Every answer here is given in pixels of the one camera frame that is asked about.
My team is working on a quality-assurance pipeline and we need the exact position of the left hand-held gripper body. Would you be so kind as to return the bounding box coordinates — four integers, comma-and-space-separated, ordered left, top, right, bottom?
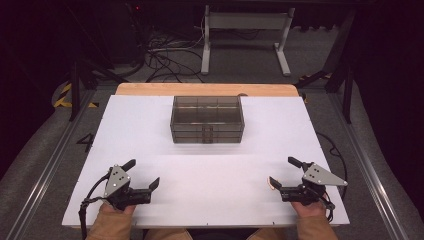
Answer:
103, 164, 153, 212

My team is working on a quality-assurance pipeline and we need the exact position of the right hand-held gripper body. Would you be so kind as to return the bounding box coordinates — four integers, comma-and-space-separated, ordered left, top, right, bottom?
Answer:
279, 162, 349, 207

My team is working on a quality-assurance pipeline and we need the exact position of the clear grey plastic drawer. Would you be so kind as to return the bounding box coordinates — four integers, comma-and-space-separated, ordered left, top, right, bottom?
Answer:
170, 123, 246, 132
173, 136, 243, 145
171, 130, 244, 138

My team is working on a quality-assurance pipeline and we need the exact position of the clear grey drawer cabinet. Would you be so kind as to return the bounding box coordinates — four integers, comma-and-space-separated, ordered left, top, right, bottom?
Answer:
169, 95, 246, 145

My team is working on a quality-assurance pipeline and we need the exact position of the person's left hand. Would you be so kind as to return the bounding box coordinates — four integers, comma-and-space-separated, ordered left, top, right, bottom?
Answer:
100, 202, 138, 218

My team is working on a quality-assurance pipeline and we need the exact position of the person's right hand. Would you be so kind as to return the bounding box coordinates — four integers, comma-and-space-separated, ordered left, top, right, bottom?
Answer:
291, 200, 330, 220

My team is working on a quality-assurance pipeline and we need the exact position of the white board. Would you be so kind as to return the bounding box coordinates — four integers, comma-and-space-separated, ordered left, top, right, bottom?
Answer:
61, 94, 351, 230

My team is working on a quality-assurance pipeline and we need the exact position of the person's right leg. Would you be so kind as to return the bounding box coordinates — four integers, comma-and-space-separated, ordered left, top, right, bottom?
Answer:
246, 227, 299, 240

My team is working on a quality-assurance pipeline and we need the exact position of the person's leg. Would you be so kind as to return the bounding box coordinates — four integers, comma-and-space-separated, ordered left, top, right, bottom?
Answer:
246, 227, 299, 240
143, 228, 194, 240

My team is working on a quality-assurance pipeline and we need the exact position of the person's left leg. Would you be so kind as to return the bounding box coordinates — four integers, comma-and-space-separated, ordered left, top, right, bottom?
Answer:
143, 228, 194, 240

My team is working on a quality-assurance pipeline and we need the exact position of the black metal stand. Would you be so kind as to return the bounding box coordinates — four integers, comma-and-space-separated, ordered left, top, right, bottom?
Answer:
293, 9, 356, 125
68, 56, 129, 123

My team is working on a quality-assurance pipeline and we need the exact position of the yellow black hazard tape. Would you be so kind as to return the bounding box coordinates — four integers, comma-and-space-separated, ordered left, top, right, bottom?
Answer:
52, 82, 100, 109

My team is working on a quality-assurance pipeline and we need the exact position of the dark equipment box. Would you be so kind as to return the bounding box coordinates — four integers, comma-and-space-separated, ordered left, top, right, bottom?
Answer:
106, 0, 149, 66

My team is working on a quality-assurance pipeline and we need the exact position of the black floor cable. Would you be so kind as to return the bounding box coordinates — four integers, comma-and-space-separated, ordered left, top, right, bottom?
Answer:
315, 131, 349, 201

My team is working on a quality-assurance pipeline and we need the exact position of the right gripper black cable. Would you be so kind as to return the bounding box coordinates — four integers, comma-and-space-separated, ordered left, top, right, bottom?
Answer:
318, 191, 336, 224

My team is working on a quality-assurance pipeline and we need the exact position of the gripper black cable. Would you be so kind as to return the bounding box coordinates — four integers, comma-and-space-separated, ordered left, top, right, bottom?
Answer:
78, 172, 113, 240
318, 191, 336, 224

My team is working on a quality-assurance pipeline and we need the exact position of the aluminium floor rail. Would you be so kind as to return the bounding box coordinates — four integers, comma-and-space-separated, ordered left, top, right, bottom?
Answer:
327, 92, 403, 240
5, 89, 98, 240

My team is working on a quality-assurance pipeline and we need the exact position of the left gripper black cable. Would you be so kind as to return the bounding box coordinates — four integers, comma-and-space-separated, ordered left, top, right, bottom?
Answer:
78, 172, 113, 240

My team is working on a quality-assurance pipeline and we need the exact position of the bundle of floor cables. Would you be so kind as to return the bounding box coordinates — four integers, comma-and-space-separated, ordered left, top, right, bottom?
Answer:
125, 13, 206, 84

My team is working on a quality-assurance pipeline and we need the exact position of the white metal desk frame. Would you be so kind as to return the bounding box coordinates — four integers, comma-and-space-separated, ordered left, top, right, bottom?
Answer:
200, 4, 296, 77

